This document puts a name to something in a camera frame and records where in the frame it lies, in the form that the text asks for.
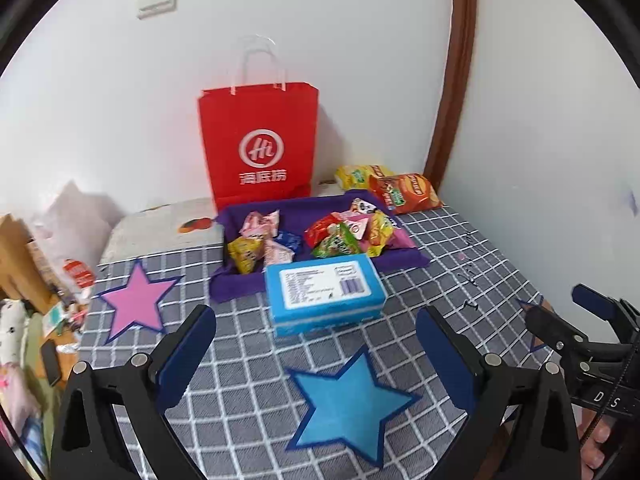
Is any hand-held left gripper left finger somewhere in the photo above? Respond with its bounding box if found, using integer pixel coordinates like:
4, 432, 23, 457
50, 304, 217, 480

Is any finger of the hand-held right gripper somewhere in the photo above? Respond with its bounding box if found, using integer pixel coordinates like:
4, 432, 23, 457
525, 305, 588, 356
571, 283, 631, 323

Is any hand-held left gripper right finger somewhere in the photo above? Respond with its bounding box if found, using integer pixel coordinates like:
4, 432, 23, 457
415, 305, 582, 480

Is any yellow triangular snack packet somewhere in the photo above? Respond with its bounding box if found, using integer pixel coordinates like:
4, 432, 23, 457
227, 236, 264, 276

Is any magenta snack packet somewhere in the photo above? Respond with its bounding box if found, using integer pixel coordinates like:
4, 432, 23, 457
385, 227, 417, 251

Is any pale pink snack packet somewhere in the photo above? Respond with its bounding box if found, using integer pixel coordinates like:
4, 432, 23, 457
262, 239, 296, 268

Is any yellow red candy packet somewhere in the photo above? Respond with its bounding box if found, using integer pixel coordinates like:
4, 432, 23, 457
365, 210, 397, 257

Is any green snack packet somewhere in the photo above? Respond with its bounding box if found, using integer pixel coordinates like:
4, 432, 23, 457
311, 222, 363, 259

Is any blue snack packet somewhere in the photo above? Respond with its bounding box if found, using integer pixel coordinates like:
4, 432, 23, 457
275, 230, 304, 256

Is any pink white candy packet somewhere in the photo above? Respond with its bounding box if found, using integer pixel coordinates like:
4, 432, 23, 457
332, 210, 373, 238

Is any small white pink packet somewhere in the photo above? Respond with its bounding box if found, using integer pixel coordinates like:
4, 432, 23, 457
257, 209, 282, 238

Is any person's right hand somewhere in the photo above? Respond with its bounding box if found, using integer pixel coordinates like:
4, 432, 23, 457
577, 407, 621, 480

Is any brown cardboard piece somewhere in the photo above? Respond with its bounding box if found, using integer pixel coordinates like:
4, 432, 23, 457
515, 295, 553, 356

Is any grey checkered blanket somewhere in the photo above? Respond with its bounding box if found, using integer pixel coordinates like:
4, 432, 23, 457
77, 205, 566, 480

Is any pink star patch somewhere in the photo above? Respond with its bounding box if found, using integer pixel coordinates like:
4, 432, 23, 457
96, 260, 183, 346

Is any blue star patch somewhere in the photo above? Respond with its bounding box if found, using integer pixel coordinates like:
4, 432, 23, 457
286, 346, 422, 467

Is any wooden nightstand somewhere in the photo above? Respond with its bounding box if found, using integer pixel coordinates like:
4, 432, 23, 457
40, 305, 91, 358

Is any fruit print pillow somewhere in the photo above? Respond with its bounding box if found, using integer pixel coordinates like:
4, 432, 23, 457
97, 197, 226, 266

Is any blue tissue box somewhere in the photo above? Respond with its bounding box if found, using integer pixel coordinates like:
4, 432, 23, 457
264, 253, 388, 338

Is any black phone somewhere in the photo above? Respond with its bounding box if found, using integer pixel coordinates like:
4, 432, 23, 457
40, 340, 63, 388

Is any orange chips bag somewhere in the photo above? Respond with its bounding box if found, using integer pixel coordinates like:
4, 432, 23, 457
367, 172, 443, 216

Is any white plastic shopping bag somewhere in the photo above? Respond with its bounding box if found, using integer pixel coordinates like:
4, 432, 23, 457
30, 180, 126, 306

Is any pink cartoon blanket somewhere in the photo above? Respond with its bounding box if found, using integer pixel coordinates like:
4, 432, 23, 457
0, 360, 41, 441

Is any black white floral pillow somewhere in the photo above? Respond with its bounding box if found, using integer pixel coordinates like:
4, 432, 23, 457
0, 299, 28, 366

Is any purple towel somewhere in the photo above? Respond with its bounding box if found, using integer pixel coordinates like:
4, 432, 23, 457
209, 190, 431, 303

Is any wooden headboard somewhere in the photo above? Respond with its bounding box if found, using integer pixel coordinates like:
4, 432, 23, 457
0, 212, 56, 306

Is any yellow chips bag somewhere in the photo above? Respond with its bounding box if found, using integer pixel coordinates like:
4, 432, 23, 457
334, 164, 396, 192

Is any red paper bag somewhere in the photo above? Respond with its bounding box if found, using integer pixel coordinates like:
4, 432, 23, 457
197, 35, 320, 213

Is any brown door frame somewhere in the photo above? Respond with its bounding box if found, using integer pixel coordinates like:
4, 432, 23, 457
422, 0, 476, 191

